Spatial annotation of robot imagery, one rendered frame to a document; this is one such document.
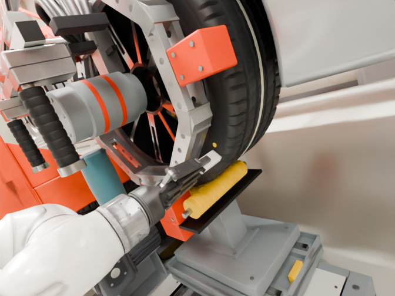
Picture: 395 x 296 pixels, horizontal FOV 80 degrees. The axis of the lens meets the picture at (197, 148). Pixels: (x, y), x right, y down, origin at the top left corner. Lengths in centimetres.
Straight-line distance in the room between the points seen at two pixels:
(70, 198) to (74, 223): 67
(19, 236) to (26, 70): 27
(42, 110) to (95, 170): 33
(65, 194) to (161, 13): 80
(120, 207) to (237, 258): 57
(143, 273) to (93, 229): 86
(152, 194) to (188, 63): 24
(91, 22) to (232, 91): 28
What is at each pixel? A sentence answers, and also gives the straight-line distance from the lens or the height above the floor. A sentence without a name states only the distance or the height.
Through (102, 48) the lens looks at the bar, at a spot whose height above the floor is 98.
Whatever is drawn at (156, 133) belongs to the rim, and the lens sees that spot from 78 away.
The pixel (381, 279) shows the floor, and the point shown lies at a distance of 109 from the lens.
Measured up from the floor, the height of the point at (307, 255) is 17.
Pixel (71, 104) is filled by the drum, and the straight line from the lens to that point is 59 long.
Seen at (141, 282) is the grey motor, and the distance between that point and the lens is 125.
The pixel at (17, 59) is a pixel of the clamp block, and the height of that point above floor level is 93.
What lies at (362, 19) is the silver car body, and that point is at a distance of 44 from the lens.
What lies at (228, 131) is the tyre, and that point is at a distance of 53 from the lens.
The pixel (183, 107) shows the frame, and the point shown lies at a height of 78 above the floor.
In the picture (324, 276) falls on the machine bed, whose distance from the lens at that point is 99.
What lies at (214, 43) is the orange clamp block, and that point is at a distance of 42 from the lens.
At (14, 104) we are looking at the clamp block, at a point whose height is 93.
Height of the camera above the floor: 81
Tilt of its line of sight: 14 degrees down
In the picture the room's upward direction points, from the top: 22 degrees counter-clockwise
